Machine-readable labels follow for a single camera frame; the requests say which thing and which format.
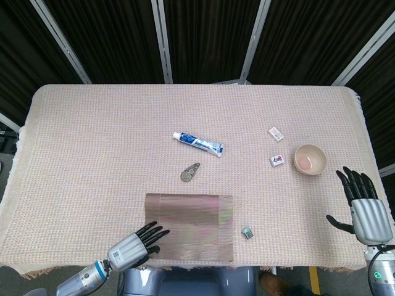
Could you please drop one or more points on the correction tape dispenser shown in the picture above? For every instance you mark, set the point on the correction tape dispenser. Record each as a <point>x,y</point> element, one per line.
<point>187,173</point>

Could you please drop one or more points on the green pencil sharpener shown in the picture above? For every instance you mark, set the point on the green pencil sharpener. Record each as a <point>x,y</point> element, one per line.
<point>247,232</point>

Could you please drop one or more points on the mahjong tile red flower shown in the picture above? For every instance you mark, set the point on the mahjong tile red flower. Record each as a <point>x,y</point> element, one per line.
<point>277,160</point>

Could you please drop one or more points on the blue white toothpaste tube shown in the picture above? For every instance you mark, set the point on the blue white toothpaste tube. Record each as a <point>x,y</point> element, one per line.
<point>200,144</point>

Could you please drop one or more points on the dark pleated partition panel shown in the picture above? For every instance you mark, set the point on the dark pleated partition panel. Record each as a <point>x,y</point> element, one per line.
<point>18,61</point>
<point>308,37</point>
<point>210,37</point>
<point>379,108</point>
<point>108,37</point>

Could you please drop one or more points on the pink bowl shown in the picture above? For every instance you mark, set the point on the pink bowl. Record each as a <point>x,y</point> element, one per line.
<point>310,159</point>

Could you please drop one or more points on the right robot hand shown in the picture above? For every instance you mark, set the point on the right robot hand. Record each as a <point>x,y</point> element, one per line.
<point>371,220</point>

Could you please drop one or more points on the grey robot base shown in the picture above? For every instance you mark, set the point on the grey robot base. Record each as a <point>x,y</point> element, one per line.
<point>185,283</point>

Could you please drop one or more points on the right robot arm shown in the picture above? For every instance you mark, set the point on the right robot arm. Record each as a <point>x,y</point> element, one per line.
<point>384,277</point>

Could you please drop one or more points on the pink woven tablecloth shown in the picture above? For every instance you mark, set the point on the pink woven tablecloth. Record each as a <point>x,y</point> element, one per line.
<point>92,138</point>

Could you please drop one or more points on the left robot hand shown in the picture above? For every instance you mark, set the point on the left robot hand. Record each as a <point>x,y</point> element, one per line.
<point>128,253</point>

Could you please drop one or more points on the yellow floor tape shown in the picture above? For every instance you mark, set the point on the yellow floor tape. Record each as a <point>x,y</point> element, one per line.
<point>313,279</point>

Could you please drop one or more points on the brown shoe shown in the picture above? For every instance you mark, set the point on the brown shoe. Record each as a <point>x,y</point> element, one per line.
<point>273,285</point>

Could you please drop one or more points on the white partition frame post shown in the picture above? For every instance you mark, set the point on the white partition frame post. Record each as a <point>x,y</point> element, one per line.
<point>254,43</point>
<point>9,121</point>
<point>364,55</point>
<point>389,170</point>
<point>61,43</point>
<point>163,43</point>

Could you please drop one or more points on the black equipment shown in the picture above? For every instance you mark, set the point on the black equipment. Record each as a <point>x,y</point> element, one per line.
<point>7,142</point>

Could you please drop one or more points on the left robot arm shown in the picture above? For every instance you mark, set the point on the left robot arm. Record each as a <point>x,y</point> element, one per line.
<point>83,279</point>

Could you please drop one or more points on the brown woven placemat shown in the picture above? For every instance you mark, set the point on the brown woven placemat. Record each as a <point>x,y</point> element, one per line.
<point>197,225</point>

